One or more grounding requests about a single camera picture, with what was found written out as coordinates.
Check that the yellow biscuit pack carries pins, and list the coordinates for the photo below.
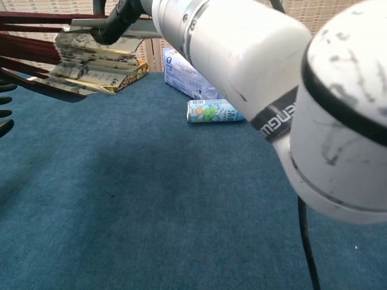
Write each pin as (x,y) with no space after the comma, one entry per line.
(133,79)

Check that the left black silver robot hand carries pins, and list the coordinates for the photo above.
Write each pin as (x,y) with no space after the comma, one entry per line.
(6,114)

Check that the pale blue tissue pack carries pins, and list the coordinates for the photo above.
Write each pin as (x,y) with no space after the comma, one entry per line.
(178,75)

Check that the light blue drink can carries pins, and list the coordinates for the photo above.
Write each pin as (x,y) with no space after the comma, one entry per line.
(208,111)

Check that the teal felt table cover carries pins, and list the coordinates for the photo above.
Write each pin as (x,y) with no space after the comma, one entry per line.
(151,196)

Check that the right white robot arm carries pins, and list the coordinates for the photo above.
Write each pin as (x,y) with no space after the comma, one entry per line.
(242,45)

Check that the red ribbed calligraphy folding fan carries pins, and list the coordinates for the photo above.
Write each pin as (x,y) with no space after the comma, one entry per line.
(78,72)

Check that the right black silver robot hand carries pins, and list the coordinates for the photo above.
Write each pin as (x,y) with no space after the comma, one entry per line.
(118,24)

